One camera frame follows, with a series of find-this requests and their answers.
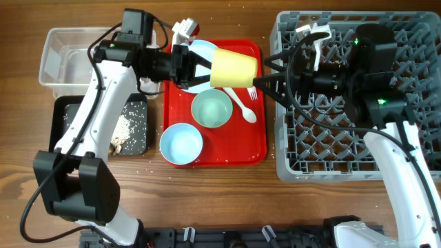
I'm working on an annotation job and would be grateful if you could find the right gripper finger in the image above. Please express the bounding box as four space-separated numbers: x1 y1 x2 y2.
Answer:
263 51 294 73
253 76 291 107

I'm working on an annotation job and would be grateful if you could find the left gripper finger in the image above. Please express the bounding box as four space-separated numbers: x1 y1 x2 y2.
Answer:
187 74 210 87
188 51 212 69

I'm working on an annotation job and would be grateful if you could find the light blue plate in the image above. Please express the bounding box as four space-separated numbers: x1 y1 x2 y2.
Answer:
184 40 218 94

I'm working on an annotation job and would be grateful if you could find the white plastic fork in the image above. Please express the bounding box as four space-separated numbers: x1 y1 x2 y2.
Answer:
247 86 258 101

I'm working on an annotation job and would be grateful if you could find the yellow cup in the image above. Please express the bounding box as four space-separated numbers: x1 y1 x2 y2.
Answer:
210 48 258 88

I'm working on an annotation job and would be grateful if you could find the green bowl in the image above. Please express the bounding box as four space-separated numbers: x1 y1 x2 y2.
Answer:
191 89 233 128

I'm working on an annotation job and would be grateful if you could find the white plastic spoon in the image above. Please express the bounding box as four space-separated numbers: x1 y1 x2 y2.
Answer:
223 87 257 123

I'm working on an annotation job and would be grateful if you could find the light blue bowl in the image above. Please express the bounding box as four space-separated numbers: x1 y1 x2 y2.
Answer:
159 123 203 165

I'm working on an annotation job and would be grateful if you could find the food scraps and rice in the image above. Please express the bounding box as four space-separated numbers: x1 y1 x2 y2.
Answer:
50 101 148 156

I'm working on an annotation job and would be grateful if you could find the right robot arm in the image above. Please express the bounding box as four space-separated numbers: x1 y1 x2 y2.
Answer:
253 23 440 247

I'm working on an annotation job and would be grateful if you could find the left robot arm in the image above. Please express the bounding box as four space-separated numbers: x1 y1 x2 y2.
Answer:
33 8 212 247

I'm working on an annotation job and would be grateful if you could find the grey dishwasher rack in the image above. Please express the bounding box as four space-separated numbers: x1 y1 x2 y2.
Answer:
269 11 440 183

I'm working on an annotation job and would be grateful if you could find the red serving tray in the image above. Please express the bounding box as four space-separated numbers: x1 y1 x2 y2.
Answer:
162 39 268 168

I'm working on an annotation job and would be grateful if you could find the black plastic tray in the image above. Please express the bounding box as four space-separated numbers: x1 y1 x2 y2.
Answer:
49 94 148 156

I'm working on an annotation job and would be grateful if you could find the clear plastic bin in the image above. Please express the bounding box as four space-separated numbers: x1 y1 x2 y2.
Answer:
38 27 162 100

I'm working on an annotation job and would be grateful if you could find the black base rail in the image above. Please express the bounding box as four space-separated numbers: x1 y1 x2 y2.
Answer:
78 225 386 248

